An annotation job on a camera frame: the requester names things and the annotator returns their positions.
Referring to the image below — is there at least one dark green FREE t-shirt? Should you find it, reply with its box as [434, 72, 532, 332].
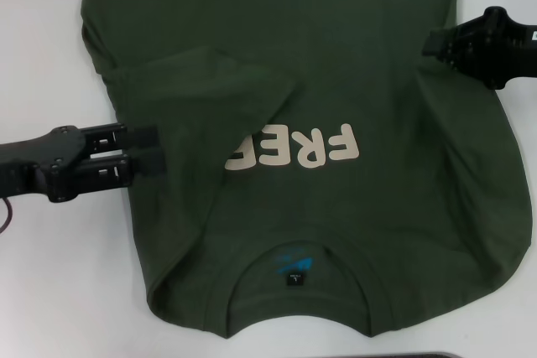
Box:
[79, 0, 533, 340]

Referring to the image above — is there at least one black cable with silver plug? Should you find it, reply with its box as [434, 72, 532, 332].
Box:
[0, 196, 14, 236]

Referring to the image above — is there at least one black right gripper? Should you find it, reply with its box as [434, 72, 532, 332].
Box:
[421, 5, 537, 91]

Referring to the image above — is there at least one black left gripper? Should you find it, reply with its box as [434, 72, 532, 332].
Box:
[0, 122, 169, 204]

